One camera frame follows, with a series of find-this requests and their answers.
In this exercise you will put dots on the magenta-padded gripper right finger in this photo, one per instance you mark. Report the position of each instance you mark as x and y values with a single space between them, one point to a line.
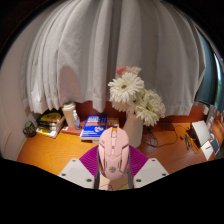
146 170

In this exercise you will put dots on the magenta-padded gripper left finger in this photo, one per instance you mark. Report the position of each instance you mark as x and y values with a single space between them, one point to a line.
78 171

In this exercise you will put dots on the pale pink computer mouse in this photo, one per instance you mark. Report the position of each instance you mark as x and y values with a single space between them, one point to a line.
113 153

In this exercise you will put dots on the reddish brown book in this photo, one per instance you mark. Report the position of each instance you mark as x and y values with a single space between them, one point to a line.
68 130

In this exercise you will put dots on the white pitcher vase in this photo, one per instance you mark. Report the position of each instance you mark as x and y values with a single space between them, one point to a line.
135 130

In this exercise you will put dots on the blue book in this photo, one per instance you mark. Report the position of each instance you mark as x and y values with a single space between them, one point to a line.
94 126

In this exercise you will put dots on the clear spray bottle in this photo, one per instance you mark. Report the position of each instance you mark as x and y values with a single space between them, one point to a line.
76 121

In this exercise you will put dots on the cream tumbler with lid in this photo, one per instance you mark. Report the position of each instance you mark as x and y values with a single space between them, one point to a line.
68 115

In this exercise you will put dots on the orange book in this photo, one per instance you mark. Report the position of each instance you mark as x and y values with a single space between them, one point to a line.
113 121

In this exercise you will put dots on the yellow and black book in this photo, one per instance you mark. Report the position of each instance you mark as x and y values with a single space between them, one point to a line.
51 117

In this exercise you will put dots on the white paper sheet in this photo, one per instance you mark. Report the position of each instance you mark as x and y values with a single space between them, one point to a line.
206 150

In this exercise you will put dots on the dark mug with green inside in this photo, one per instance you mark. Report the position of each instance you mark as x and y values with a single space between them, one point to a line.
29 129

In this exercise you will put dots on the white laptop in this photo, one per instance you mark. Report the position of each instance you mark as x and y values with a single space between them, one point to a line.
201 131

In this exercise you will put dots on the white daisy bouquet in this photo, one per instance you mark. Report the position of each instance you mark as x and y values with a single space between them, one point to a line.
126 88

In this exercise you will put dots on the white curtain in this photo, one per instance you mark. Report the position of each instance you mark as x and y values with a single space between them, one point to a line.
100 50

